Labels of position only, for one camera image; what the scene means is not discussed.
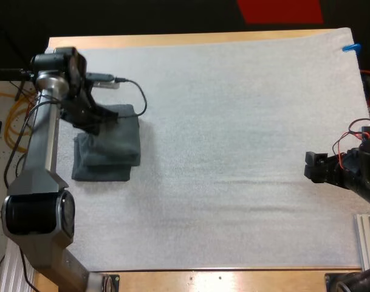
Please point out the ribbed aluminium rail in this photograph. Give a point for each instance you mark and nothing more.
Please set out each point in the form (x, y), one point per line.
(11, 270)
(368, 240)

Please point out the grey-green towel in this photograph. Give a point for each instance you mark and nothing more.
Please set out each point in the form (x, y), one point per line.
(118, 143)
(102, 173)

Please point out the blue clip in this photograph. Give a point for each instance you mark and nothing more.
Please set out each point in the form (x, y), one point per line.
(351, 47)

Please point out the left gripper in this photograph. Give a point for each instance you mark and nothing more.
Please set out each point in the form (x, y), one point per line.
(78, 91)

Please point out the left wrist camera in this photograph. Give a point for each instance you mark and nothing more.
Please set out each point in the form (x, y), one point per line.
(102, 80)

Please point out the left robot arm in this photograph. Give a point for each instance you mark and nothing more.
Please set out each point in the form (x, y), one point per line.
(42, 152)

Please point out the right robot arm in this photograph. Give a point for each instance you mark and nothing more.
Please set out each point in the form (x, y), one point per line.
(354, 281)

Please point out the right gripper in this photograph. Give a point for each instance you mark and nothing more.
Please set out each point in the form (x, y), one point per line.
(364, 170)

